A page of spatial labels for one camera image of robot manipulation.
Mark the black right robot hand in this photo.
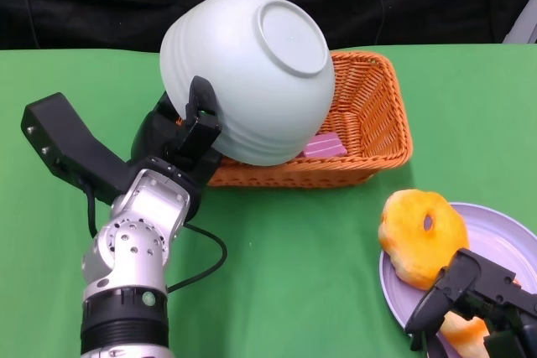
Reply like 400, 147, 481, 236
404, 247, 537, 358

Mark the plain yellow ring bread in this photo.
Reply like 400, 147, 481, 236
378, 189, 470, 291

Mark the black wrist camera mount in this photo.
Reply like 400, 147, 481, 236
20, 91, 142, 208

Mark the orange white striped ring bread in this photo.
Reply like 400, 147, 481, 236
438, 277, 524, 358

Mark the pink layered cake slice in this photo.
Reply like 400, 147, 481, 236
302, 131, 347, 159

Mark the white metal frame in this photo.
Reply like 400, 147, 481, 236
501, 0, 537, 44

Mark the green tablecloth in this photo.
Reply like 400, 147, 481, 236
0, 43, 537, 358

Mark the pale grey ceramic bowl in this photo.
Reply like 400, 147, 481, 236
159, 0, 336, 167

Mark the orange wicker basket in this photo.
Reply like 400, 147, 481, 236
207, 50, 414, 189

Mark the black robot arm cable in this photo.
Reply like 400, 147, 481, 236
82, 184, 230, 293

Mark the lilac plate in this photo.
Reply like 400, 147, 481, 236
378, 201, 537, 358

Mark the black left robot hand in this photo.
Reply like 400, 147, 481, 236
130, 75, 223, 191

